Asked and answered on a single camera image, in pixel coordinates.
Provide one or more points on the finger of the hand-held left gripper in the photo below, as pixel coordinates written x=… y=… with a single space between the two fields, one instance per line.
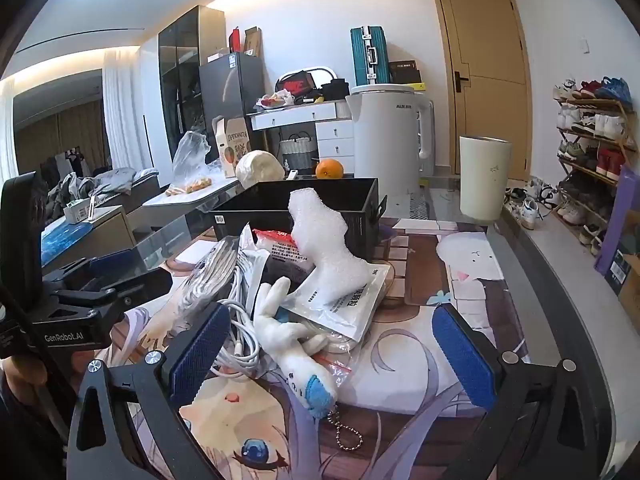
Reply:
x=107 y=264
x=145 y=287

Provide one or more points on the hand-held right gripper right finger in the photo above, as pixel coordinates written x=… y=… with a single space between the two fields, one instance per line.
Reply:
x=465 y=355

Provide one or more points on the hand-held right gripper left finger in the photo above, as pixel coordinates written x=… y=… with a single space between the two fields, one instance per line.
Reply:
x=200 y=350

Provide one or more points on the white medicine packet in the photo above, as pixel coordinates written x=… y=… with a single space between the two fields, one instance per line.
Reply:
x=345 y=320
x=252 y=265

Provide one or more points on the white foam wrap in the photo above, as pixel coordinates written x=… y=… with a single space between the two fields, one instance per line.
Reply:
x=320 y=250

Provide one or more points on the black storage box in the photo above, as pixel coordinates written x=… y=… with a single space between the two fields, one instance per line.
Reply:
x=360 y=230

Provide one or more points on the person's left forearm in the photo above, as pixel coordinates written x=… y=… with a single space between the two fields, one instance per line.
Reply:
x=25 y=435

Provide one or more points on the person's left hand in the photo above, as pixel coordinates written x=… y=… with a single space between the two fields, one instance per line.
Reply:
x=80 y=361

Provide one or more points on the low wooden cabinet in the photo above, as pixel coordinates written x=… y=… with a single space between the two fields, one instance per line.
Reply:
x=100 y=235

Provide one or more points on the grey striped pouch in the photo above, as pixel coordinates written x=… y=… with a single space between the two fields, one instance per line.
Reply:
x=207 y=275

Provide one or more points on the printed desk mat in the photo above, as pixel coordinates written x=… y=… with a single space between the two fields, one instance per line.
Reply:
x=415 y=300

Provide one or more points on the grey clothes pile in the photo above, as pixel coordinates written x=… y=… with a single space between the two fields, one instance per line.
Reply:
x=110 y=180

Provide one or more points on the white tray table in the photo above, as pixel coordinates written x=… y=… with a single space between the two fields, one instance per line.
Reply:
x=200 y=199

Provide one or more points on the bag of small oranges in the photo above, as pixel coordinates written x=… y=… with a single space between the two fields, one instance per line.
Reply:
x=190 y=187

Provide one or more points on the clear zip bag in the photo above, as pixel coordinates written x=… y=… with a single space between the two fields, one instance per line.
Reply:
x=342 y=360

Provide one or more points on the red and white packet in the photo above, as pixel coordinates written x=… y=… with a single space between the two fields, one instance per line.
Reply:
x=277 y=247

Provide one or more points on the clear plastic bag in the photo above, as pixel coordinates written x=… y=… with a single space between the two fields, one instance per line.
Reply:
x=190 y=157

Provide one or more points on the white curtain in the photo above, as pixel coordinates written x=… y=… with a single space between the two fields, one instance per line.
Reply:
x=125 y=110

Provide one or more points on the striped floor rug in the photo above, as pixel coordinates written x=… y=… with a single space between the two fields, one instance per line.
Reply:
x=410 y=205

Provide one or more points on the pile of loose shoes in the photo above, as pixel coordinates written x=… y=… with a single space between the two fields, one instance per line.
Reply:
x=530 y=205

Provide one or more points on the wrapped cabbage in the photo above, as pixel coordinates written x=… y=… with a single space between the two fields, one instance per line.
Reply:
x=259 y=167

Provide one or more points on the cardboard fruit box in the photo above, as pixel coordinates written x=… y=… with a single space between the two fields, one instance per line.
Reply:
x=232 y=145

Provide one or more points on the cream cup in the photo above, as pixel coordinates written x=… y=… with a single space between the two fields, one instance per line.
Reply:
x=485 y=180

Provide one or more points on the open cardboard box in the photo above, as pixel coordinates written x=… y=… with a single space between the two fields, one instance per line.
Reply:
x=631 y=285

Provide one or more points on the wicker basket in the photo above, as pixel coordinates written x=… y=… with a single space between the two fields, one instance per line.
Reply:
x=297 y=152

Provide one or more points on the black fridge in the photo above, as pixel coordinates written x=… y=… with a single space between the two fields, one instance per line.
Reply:
x=230 y=90

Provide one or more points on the purple bag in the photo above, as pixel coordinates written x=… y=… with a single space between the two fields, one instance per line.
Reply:
x=622 y=210

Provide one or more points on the dark glass cabinet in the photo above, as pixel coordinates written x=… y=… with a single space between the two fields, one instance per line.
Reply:
x=182 y=60

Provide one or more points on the orange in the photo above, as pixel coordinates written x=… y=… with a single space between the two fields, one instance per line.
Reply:
x=329 y=169

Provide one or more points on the snack bags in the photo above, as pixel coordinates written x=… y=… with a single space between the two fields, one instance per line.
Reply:
x=272 y=101

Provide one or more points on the white electric kettle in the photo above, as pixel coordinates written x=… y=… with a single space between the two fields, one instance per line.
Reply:
x=385 y=135

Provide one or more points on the white desk with drawers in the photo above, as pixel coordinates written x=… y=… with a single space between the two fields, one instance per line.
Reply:
x=330 y=135

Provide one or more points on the red and black bag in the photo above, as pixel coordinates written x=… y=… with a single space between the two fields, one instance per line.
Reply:
x=295 y=85

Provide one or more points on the wooden shoe rack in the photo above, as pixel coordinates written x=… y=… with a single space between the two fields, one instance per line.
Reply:
x=620 y=147

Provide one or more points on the shoe rack with shoes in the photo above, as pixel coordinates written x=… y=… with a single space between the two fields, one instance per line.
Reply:
x=595 y=125

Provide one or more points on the flat cardboard carton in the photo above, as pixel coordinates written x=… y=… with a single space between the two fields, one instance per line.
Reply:
x=252 y=42

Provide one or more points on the white curved chair back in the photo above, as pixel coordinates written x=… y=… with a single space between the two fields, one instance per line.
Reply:
x=320 y=71

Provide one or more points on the black gift box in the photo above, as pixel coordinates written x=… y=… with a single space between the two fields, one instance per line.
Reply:
x=404 y=72

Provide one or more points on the wooden door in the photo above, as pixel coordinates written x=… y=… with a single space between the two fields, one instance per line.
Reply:
x=485 y=60

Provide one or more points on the teal suitcase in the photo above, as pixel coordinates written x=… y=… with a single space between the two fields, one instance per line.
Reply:
x=369 y=55

